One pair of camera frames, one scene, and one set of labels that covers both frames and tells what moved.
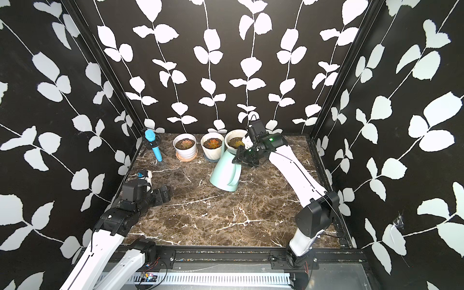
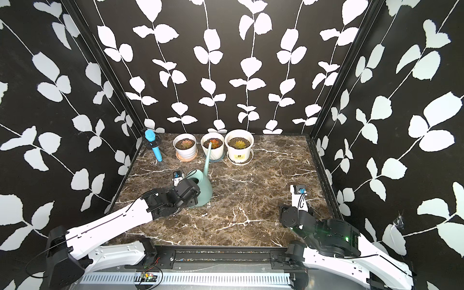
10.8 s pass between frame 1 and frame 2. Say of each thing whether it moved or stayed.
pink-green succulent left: stayed
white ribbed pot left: stayed
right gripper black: moved
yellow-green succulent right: stayed
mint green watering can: moved
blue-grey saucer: stayed
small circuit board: stayed
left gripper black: moved
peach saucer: stayed
